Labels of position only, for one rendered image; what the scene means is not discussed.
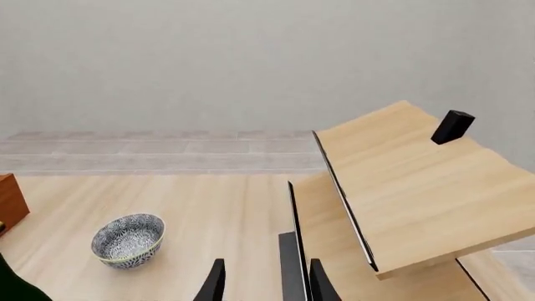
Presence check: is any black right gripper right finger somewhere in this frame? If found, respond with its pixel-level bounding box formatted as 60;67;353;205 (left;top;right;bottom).
308;258;342;301

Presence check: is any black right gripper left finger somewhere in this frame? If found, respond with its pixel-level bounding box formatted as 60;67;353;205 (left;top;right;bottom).
193;258;227;301

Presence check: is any blue white patterned bowl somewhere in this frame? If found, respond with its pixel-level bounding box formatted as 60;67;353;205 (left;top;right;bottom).
90;213;166;270

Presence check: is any black flat upright panel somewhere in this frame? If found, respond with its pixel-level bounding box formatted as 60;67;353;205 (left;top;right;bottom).
278;231;313;301

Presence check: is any pale wood black-edged rack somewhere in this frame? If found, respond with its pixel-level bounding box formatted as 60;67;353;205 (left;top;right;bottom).
287;99;535;301

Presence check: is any dark green-black rounded object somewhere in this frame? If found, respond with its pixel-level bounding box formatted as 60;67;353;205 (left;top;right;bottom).
0;253;53;301

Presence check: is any black square post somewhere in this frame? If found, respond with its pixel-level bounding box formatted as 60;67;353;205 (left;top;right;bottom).
431;109;476;145

